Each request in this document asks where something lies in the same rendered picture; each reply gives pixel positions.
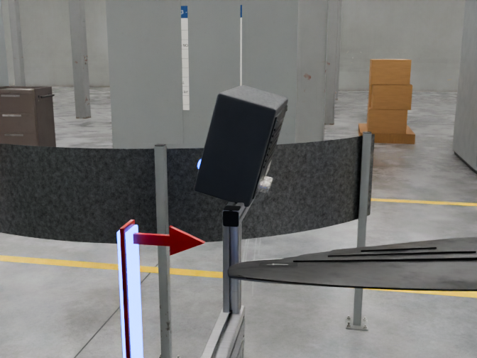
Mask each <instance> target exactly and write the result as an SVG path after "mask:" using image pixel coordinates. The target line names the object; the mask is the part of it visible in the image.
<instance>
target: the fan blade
mask: <svg viewBox="0 0 477 358"><path fill-rule="evenodd" d="M260 263H297V266H259V265H260ZM228 276H229V278H233V279H238V280H243V281H255V282H264V283H281V284H290V285H301V286H325V287H339V288H369V289H385V290H406V291H477V237H460V238H451V239H435V240H427V241H420V242H408V243H401V244H387V245H379V246H362V247H356V248H347V249H334V250H331V251H325V252H319V253H312V254H302V255H299V256H294V257H286V258H283V259H272V260H257V261H245V262H241V263H237V264H234V265H232V266H230V267H229V269H228Z"/></svg>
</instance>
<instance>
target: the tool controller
mask: <svg viewBox="0 0 477 358"><path fill-rule="evenodd" d="M287 101H288V99H287V97H283V96H280V95H277V94H273V93H270V92H266V91H263V90H260V89H256V88H252V87H248V86H245V85H241V86H238V87H235V88H233V89H229V90H227V91H224V92H221V93H219V94H218V95H217V98H216V103H215V106H214V111H213V114H212V120H211V123H210V126H209V131H208V134H207V139H206V142H205V145H204V150H203V154H202V159H201V162H200V165H199V170H198V173H197V178H196V181H195V184H194V190H195V191H196V192H200V193H203V194H205V195H209V196H212V197H216V198H219V199H222V200H225V201H227V202H235V204H237V203H238V202H242V203H244V207H249V205H250V204H251V202H252V201H253V199H254V197H255V196H256V195H257V192H258V191H260V192H264V193H268V190H269V188H270V186H271V183H272V180H273V178H271V177H268V176H267V174H268V173H269V172H270V164H271V161H272V159H273V154H274V152H275V147H276V144H277V142H278V137H279V134H280V130H281V127H282V125H283V120H284V117H285V112H286V111H287Z"/></svg>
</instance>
